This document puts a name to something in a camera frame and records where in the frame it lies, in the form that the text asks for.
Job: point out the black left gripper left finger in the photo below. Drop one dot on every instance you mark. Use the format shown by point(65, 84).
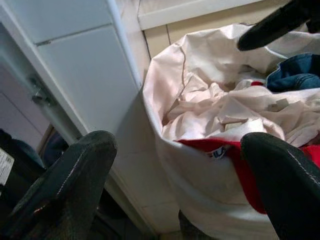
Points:
point(75, 175)

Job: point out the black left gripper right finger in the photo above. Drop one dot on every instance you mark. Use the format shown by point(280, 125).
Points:
point(287, 190)

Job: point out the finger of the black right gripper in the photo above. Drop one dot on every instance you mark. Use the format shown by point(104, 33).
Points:
point(314, 25)
point(270, 25)

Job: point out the blue denim jeans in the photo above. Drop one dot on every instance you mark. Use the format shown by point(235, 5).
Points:
point(295, 75)

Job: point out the red garment with logo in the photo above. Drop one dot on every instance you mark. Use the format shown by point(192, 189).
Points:
point(240, 160)

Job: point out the dark appliance with label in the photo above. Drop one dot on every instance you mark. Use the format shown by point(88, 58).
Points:
point(17, 160)

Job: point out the cream fabric laundry bag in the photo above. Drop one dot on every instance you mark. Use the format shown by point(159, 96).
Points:
point(200, 190)

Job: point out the metal door hinge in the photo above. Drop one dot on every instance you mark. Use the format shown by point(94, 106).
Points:
point(40, 92)

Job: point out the cream crumpled cloth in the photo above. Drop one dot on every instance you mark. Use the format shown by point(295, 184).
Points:
point(225, 110)

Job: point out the white cabinet door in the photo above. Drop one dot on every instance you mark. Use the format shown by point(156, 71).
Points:
point(82, 75)

